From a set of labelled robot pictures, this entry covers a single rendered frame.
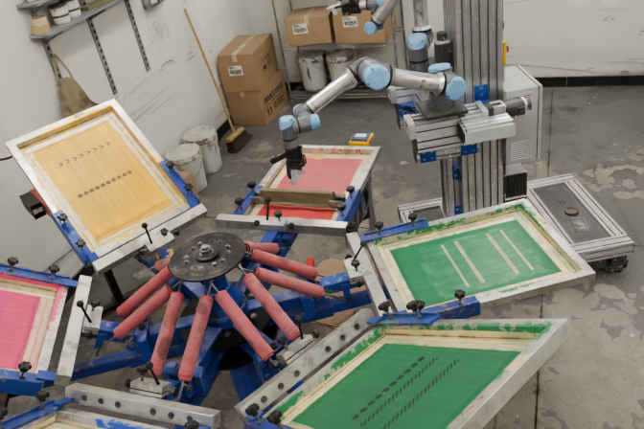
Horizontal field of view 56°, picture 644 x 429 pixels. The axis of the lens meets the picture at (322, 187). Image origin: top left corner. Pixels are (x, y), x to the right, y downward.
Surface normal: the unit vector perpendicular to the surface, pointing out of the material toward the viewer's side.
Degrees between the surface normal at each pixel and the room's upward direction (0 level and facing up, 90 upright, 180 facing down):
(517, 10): 90
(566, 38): 90
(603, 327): 0
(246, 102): 90
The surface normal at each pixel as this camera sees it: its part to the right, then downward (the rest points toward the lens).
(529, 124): 0.10, 0.51
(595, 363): -0.15, -0.84
